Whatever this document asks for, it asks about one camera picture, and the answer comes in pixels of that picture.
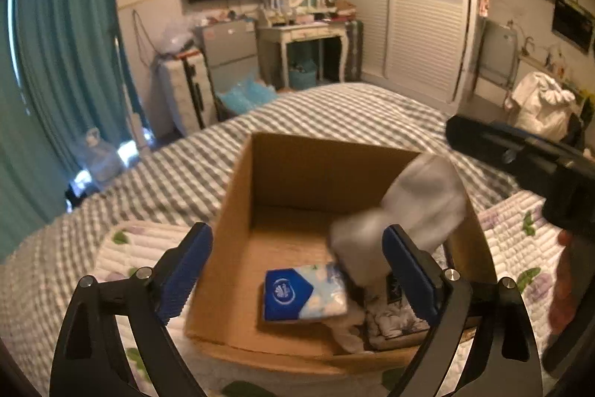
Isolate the white dressing table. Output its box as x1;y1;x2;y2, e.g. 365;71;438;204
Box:
255;21;349;90

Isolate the dark upright suitcase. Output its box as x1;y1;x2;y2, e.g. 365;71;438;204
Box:
346;20;364;82

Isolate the white clothes pile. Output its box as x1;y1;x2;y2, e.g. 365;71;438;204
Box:
504;71;576;140

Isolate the white floral quilt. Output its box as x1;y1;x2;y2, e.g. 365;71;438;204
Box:
93;190;572;397

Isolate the dark printed soft packet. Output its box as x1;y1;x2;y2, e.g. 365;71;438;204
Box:
365;275;432;350

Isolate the teal storage basket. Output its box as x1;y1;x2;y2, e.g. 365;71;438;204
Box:
288;62;319;90

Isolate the grey mini fridge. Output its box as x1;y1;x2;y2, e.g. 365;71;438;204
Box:
200;19;261;101

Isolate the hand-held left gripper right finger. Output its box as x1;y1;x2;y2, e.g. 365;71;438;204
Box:
381;224;544;397

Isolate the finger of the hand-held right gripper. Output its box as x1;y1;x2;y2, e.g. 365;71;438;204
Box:
445;115;565;199

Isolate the brown cardboard box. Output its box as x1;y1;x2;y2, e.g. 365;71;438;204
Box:
183;131;498;375

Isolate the blue tissue pack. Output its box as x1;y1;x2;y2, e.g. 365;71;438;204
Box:
259;263;349;324

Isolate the grey checkered bed sheet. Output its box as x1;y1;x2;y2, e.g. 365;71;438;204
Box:
0;81;524;335

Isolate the white drawer cabinet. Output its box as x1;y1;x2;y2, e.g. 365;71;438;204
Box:
155;53;218;136

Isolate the clear plastic bag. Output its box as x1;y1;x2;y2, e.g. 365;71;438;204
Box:
157;16;197;56

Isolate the blue plastic bag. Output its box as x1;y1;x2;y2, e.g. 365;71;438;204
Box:
215;75;280;115

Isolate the white slatted wardrobe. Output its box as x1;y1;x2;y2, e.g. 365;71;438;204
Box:
339;0;480;101

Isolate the clear water jug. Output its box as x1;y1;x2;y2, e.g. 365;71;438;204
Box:
80;126;127;185

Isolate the person's right hand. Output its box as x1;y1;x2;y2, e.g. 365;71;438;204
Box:
547;228;580;335

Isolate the white crumpled cloth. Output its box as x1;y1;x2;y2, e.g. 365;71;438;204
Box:
328;300;373;354

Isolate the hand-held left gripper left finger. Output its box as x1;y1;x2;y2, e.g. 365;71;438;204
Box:
49;221;215;397

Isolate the white soft cloth bundle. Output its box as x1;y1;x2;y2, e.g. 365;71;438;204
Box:
328;153;470;287

